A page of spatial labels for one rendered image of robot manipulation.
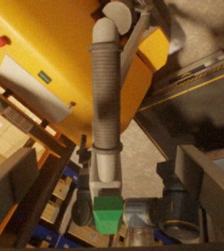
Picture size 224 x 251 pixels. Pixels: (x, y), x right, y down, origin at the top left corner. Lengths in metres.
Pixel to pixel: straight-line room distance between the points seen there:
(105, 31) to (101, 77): 0.05
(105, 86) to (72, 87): 0.62
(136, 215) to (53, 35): 0.81
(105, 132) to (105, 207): 0.09
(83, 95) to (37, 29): 0.32
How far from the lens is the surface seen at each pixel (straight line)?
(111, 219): 0.25
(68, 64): 0.82
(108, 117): 0.21
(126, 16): 1.10
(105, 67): 0.21
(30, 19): 0.86
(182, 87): 1.35
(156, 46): 1.23
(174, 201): 1.19
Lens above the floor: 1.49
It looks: 43 degrees down
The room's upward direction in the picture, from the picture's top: 160 degrees counter-clockwise
